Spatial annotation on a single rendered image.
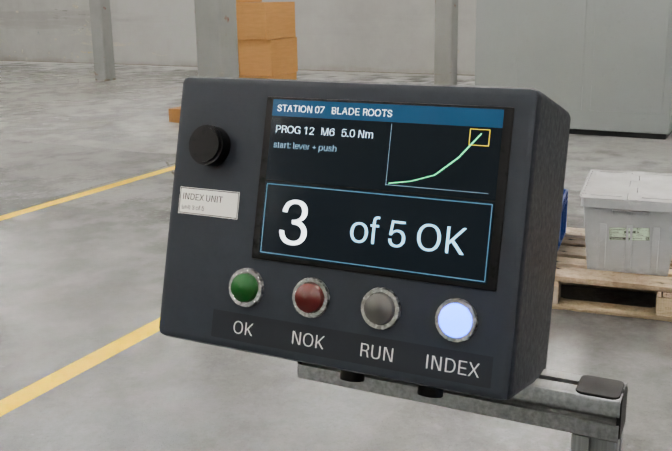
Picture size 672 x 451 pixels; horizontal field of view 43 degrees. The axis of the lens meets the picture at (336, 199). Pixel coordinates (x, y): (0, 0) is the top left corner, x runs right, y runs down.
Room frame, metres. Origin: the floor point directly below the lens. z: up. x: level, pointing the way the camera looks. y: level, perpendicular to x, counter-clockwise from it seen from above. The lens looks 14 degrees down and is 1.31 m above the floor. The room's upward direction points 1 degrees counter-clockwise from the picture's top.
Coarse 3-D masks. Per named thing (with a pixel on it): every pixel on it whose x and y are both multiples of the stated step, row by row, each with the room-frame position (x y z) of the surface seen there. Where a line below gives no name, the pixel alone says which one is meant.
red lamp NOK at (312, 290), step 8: (304, 280) 0.54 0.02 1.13; (312, 280) 0.53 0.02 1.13; (320, 280) 0.53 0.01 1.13; (296, 288) 0.54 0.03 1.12; (304, 288) 0.53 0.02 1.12; (312, 288) 0.53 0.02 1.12; (320, 288) 0.53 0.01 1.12; (296, 296) 0.53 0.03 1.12; (304, 296) 0.53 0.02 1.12; (312, 296) 0.53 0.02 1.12; (320, 296) 0.53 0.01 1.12; (328, 296) 0.53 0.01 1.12; (296, 304) 0.53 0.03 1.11; (304, 304) 0.53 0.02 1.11; (312, 304) 0.52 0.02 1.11; (320, 304) 0.53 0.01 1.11; (328, 304) 0.53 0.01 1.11; (304, 312) 0.53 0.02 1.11; (312, 312) 0.53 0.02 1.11; (320, 312) 0.53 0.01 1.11
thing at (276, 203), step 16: (272, 192) 0.57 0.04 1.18; (288, 192) 0.56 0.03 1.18; (304, 192) 0.56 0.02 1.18; (320, 192) 0.55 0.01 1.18; (272, 208) 0.56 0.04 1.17; (288, 208) 0.56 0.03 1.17; (304, 208) 0.55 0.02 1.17; (320, 208) 0.55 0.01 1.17; (272, 224) 0.56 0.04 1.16; (288, 224) 0.55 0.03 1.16; (304, 224) 0.55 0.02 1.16; (320, 224) 0.54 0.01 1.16; (272, 240) 0.56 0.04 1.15; (288, 240) 0.55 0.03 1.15; (304, 240) 0.55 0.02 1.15; (320, 240) 0.54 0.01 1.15; (288, 256) 0.55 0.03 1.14; (304, 256) 0.54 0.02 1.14; (320, 256) 0.54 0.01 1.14
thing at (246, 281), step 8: (240, 272) 0.56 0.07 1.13; (248, 272) 0.56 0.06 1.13; (256, 272) 0.56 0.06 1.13; (232, 280) 0.56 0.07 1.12; (240, 280) 0.55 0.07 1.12; (248, 280) 0.55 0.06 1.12; (256, 280) 0.55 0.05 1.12; (232, 288) 0.55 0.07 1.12; (240, 288) 0.55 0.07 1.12; (248, 288) 0.55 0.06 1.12; (256, 288) 0.55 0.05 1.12; (232, 296) 0.56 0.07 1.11; (240, 296) 0.55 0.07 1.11; (248, 296) 0.55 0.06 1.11; (256, 296) 0.55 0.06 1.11; (240, 304) 0.55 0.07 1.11; (248, 304) 0.55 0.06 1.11
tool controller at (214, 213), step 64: (192, 128) 0.61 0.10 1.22; (256, 128) 0.58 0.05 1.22; (320, 128) 0.56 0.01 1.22; (384, 128) 0.54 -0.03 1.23; (448, 128) 0.52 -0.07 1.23; (512, 128) 0.51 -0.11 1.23; (192, 192) 0.59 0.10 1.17; (256, 192) 0.57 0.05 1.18; (384, 192) 0.53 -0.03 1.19; (448, 192) 0.51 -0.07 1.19; (512, 192) 0.50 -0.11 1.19; (192, 256) 0.58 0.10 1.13; (256, 256) 0.56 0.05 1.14; (384, 256) 0.52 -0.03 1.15; (448, 256) 0.50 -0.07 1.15; (512, 256) 0.49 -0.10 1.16; (192, 320) 0.57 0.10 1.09; (256, 320) 0.55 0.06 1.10; (320, 320) 0.53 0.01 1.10; (512, 320) 0.48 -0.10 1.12; (448, 384) 0.48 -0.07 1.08; (512, 384) 0.47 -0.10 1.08
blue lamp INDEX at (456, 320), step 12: (456, 300) 0.49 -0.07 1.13; (444, 312) 0.49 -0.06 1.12; (456, 312) 0.48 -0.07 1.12; (468, 312) 0.49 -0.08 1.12; (444, 324) 0.49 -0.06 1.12; (456, 324) 0.48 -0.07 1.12; (468, 324) 0.48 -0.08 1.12; (444, 336) 0.49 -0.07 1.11; (456, 336) 0.48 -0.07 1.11; (468, 336) 0.48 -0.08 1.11
